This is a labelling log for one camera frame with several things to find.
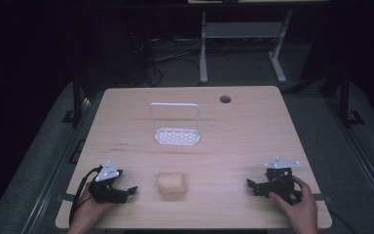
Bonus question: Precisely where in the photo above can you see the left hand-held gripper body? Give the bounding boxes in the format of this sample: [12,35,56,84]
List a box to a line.
[88,160,127,205]

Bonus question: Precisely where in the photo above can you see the person's right hand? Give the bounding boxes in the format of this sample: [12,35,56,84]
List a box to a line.
[268,175,319,234]

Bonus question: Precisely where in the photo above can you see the white metal desk frame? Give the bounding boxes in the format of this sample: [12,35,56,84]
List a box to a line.
[199,9,294,85]

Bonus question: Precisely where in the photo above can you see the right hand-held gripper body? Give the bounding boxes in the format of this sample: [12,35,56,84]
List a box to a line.
[254,156,303,206]

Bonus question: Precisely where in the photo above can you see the black metal stand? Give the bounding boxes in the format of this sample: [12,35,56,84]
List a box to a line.
[61,72,91,128]
[335,69,366,129]

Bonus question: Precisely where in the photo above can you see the bundle of floor cables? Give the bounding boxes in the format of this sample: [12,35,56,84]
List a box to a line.
[131,35,203,87]

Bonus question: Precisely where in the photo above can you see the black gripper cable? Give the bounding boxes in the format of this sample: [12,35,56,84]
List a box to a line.
[68,165,103,226]

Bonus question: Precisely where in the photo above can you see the beige sponge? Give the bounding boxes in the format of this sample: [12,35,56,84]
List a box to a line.
[156,171,188,196]

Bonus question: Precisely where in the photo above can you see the person's left hand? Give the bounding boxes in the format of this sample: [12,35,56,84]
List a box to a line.
[67,182,119,234]

